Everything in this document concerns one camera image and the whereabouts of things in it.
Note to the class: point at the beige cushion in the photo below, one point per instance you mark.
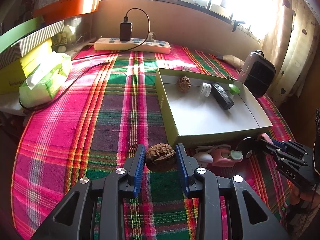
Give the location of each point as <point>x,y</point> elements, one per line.
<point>231,60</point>

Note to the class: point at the black charger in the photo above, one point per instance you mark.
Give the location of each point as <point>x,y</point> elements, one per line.
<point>125,31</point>

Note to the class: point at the green and white cardboard box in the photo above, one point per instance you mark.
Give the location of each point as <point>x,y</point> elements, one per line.
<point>212,121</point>

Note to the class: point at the grey portable heater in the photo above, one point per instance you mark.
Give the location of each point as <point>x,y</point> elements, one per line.
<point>258,76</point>

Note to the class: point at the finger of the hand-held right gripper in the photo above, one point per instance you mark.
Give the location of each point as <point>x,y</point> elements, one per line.
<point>280,143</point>
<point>271,148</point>

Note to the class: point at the white suction knob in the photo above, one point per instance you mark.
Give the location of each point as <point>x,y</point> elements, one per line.
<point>203,158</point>

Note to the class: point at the yellow-green box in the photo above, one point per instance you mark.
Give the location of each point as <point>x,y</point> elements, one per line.
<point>15,72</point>

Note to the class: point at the cream power strip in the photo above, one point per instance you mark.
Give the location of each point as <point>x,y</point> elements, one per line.
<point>112,45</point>

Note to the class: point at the cream heart print curtain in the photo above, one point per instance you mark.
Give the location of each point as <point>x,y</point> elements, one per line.
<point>295,42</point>

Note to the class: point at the spiky brown walnut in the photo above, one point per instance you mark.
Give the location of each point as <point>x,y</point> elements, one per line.
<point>183,84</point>

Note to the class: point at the black and white round gadget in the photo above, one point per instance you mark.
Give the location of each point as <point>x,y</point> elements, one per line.
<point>246,148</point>

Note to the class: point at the wrinkled brown walnut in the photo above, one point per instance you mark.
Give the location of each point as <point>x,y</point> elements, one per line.
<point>160,158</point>

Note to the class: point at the person's right hand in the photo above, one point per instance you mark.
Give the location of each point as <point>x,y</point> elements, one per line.
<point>298,197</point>

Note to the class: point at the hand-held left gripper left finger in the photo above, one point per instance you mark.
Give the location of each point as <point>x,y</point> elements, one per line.
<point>139,172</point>

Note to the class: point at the pink and green plaid blanket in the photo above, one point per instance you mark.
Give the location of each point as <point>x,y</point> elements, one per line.
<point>100,130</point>

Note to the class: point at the black remote control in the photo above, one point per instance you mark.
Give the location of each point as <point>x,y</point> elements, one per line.
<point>222,96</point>

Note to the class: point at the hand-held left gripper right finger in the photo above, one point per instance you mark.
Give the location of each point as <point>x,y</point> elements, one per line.
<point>182,172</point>

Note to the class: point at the small green carton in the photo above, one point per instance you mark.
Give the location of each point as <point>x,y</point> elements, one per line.
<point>60,39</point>

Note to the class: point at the light pink clip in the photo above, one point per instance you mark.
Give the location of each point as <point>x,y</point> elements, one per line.
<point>264,138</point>

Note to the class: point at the green tissue packet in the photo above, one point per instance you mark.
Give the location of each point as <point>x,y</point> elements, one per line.
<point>47,80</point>

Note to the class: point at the black clamp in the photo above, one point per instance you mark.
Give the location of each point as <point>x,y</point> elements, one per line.
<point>236,25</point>

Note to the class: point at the flat green box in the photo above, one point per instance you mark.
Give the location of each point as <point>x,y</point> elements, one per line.
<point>20,32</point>

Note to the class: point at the white plug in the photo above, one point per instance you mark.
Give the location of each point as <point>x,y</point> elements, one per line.
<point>150,37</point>

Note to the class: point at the grey zigzag patterned box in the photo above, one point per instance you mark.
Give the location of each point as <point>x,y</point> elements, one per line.
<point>32,41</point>

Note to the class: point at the orange plastic basin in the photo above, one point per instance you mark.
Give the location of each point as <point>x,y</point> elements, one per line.
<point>67,8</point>

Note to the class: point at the small white round jar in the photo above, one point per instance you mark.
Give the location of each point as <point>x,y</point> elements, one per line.
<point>205,89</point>

